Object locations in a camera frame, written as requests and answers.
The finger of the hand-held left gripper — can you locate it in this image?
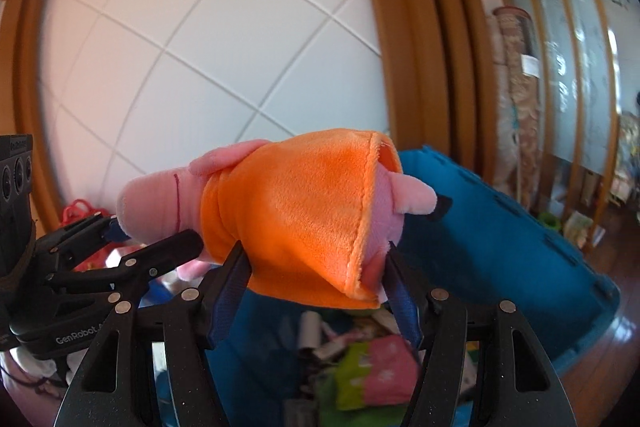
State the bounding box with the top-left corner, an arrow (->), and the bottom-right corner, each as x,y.
37,214 -> 124,274
47,228 -> 205,304

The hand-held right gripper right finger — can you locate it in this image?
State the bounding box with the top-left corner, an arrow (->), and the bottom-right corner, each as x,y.
384,241 -> 583,427

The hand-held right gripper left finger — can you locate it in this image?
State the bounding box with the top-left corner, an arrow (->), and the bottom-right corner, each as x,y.
60,239 -> 251,427

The pink wipes packet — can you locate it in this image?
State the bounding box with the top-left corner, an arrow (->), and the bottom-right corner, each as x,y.
361,336 -> 422,407

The pink pig plush orange dress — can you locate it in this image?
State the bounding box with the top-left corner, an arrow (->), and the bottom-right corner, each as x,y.
116,128 -> 437,311

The pink pig plush red dress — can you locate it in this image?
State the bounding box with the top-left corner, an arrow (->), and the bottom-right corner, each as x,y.
175,257 -> 223,283

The red bear-face case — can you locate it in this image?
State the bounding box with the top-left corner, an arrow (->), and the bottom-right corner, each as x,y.
59,199 -> 126,275

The white paper roll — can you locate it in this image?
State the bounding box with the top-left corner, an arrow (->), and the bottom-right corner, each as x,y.
299,311 -> 322,351

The green wipes packet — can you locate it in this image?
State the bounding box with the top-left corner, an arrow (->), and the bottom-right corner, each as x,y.
320,342 -> 375,413

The blue foam puzzle mat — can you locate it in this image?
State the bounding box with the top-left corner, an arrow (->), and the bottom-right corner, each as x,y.
150,148 -> 622,427

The leaning picture book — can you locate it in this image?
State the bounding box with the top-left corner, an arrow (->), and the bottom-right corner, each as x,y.
564,209 -> 607,252

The rolled patterned rug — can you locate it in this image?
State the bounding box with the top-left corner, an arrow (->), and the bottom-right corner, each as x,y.
492,6 -> 547,214

